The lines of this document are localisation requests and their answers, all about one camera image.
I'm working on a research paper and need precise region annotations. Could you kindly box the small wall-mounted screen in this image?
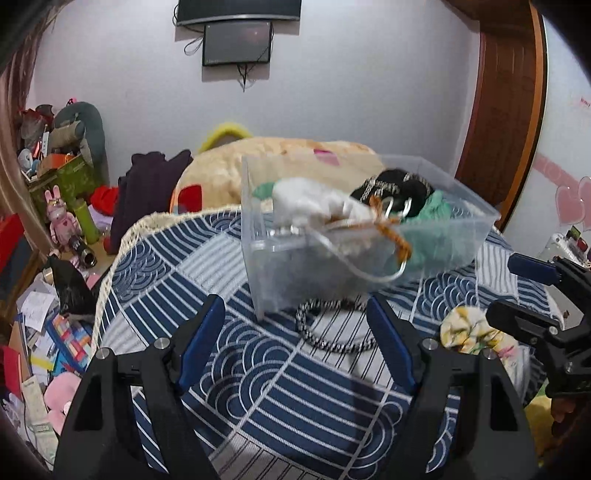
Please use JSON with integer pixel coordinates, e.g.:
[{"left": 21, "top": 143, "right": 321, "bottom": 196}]
[{"left": 202, "top": 20, "right": 273, "bottom": 67}]

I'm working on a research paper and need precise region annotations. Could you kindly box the green cylindrical bottle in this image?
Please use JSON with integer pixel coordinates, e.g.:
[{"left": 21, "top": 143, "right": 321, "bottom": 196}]
[{"left": 73, "top": 199, "right": 100, "bottom": 245}]

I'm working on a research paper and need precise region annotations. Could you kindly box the grey-green plush toy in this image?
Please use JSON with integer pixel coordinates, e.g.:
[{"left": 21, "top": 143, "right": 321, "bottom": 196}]
[{"left": 48, "top": 101, "right": 108, "bottom": 183}]

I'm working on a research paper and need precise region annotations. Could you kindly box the pink rabbit figurine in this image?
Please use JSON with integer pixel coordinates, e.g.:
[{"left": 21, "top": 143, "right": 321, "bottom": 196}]
[{"left": 44, "top": 185, "right": 82, "bottom": 248}]

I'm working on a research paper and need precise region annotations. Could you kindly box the red knit item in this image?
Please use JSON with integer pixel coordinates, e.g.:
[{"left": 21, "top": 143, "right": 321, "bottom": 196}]
[{"left": 90, "top": 185, "right": 119, "bottom": 217}]

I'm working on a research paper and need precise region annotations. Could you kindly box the yellow-green plush cushion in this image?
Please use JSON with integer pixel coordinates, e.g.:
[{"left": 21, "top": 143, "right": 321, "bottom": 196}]
[{"left": 197, "top": 122, "right": 252, "bottom": 154}]

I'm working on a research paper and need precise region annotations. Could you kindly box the clear plastic storage box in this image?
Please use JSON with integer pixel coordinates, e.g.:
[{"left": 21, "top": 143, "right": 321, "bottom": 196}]
[{"left": 242, "top": 153, "right": 500, "bottom": 317}]

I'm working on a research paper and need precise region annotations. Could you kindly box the blue wave pattern cover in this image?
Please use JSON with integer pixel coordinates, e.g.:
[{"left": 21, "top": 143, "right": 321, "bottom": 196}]
[{"left": 93, "top": 208, "right": 563, "bottom": 479}]

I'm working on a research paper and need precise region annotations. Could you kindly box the green knitted cloth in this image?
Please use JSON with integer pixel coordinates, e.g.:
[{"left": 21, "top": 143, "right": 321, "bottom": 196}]
[{"left": 242, "top": 180, "right": 482, "bottom": 280}]

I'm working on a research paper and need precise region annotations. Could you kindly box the green cardboard box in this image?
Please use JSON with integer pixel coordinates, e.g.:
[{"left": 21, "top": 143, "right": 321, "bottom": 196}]
[{"left": 28, "top": 155, "right": 103, "bottom": 224}]

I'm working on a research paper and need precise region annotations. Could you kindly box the wooden door frame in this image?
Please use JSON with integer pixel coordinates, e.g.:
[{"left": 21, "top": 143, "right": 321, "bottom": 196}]
[{"left": 449, "top": 1, "right": 547, "bottom": 231}]

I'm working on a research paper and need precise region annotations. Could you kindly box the dark purple garment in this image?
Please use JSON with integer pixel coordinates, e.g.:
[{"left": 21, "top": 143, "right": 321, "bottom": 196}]
[{"left": 108, "top": 149, "right": 192, "bottom": 255}]

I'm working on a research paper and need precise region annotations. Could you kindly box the beige fluffy patch blanket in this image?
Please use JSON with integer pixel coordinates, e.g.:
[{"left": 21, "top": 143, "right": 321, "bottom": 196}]
[{"left": 169, "top": 137, "right": 386, "bottom": 213}]

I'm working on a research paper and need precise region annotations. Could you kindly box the pink plush toy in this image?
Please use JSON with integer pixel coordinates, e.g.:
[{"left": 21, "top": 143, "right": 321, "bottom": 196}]
[{"left": 44, "top": 372, "right": 81, "bottom": 436}]

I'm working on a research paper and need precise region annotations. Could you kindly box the white drawstring pouch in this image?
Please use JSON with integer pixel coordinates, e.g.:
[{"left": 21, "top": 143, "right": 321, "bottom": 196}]
[{"left": 271, "top": 177, "right": 412, "bottom": 284}]

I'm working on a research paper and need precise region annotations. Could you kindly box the dark wall-mounted television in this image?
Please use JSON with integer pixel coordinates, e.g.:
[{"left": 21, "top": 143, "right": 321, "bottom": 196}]
[{"left": 176, "top": 0, "right": 301, "bottom": 25}]

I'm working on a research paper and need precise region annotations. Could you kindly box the yellow plush toy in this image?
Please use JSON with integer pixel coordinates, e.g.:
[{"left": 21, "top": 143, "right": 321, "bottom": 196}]
[{"left": 525, "top": 395, "right": 554, "bottom": 458}]

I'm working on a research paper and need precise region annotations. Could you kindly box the black plush chain slipper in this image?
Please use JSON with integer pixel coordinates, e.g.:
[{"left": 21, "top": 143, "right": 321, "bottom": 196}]
[{"left": 351, "top": 168, "right": 435, "bottom": 218}]

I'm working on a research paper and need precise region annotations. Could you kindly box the black white braided cord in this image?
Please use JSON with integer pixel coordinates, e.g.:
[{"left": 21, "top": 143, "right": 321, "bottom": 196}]
[{"left": 293, "top": 297, "right": 379, "bottom": 355}]

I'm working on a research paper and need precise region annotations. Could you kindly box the floral fabric scrunchie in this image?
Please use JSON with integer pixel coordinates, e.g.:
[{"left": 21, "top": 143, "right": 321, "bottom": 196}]
[{"left": 440, "top": 305, "right": 525, "bottom": 376}]

